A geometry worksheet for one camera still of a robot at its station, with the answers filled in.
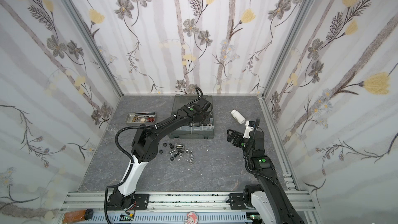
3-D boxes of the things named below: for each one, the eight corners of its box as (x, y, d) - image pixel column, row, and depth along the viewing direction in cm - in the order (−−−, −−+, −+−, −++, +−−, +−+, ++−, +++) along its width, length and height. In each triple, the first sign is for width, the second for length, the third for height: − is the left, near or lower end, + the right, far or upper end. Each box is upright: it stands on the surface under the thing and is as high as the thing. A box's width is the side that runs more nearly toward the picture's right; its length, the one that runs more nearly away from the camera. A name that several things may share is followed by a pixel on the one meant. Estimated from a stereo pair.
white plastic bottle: (241, 124, 106) (242, 121, 103) (230, 113, 112) (230, 110, 109) (245, 122, 107) (246, 119, 105) (234, 111, 113) (235, 108, 111)
